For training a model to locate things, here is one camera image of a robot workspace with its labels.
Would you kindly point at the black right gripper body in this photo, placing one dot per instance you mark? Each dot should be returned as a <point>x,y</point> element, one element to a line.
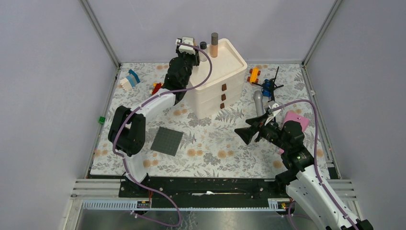
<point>272,134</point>

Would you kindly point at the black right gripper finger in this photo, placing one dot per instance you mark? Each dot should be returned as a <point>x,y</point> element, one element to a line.
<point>258,121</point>
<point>248,133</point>

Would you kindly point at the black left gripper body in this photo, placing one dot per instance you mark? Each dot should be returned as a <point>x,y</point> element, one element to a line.
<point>189,60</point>

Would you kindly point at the clear bottle black cap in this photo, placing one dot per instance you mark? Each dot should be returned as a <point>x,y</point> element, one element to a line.
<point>203,47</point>

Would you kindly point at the white drawer organizer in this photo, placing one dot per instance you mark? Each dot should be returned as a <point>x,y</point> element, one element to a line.
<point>224,86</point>

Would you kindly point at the beige foundation bottle grey cap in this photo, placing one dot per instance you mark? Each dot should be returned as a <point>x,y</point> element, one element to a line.
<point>214,45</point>

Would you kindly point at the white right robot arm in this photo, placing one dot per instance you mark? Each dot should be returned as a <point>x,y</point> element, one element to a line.
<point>302,180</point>

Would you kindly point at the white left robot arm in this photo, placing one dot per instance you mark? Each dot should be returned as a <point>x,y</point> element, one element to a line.
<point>128,129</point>

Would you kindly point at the silver toy microphone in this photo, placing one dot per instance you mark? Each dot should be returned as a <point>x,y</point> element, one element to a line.
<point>258,100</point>

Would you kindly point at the red green white brick toy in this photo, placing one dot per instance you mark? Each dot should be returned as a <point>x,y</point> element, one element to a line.
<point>155,87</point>

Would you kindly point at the pink plastic scoop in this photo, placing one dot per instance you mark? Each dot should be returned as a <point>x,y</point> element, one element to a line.
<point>298,120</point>

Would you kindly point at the blue toy brick car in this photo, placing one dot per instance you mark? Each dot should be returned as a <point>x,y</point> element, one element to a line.
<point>266,88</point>

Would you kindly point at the yellow red toy brick car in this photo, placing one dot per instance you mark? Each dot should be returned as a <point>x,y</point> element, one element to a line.
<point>253,78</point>

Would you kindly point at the blue white stacked bricks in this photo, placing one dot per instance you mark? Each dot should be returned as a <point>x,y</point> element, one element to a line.
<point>130,81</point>

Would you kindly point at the dark grey brick baseplate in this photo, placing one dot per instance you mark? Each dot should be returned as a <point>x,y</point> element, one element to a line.
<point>167,141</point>

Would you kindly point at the green small cube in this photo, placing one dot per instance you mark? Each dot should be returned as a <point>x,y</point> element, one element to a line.
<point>101,120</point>

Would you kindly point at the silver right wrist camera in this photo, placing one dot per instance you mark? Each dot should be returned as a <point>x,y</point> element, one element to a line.
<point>272,110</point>

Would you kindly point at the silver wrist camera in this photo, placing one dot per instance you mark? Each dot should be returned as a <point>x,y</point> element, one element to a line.
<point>185,45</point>
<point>272,110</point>

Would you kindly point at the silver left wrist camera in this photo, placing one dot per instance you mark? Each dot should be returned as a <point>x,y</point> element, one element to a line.
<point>185,45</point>

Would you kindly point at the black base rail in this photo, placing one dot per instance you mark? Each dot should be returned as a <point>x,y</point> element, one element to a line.
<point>205,193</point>

